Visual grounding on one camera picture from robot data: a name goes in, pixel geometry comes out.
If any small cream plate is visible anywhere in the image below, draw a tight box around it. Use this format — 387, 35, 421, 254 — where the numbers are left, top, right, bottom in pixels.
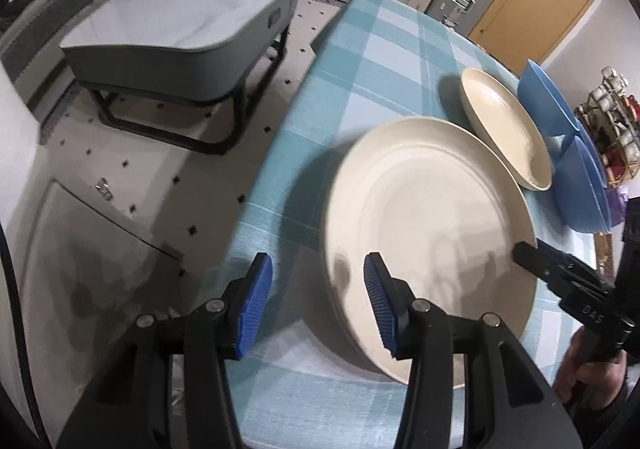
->
460, 68, 553, 192

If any grey sofa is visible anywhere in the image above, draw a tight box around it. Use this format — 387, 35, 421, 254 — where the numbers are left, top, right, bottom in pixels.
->
0, 0, 96, 84

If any grey coffee table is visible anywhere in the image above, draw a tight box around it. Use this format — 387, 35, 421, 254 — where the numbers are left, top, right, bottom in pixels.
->
59, 0, 307, 156

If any patterned floor rug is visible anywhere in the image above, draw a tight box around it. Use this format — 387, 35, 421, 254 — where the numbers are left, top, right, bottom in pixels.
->
40, 0, 351, 280

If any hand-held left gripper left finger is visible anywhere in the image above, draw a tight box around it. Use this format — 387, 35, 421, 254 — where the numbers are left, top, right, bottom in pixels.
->
57, 252, 275, 449

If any purple bag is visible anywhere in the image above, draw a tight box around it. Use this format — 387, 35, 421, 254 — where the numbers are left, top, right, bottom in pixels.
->
607, 186, 628, 225

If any blue bowl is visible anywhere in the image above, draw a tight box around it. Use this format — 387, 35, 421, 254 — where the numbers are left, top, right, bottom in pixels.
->
552, 131, 613, 234
516, 59, 583, 137

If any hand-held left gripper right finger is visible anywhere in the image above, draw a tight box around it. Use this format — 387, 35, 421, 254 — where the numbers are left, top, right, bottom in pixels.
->
363, 251, 583, 449

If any person's right hand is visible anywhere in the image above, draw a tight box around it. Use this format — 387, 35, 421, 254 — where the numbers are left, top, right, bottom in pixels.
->
554, 329, 628, 405

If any large cream plate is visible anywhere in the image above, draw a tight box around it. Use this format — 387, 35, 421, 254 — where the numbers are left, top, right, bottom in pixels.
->
322, 118, 540, 389

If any shoe rack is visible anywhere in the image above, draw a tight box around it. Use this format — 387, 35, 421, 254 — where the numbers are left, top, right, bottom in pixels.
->
575, 66, 640, 184

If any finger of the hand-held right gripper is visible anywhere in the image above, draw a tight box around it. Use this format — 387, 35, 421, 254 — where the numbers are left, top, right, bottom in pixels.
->
512, 241, 613, 297

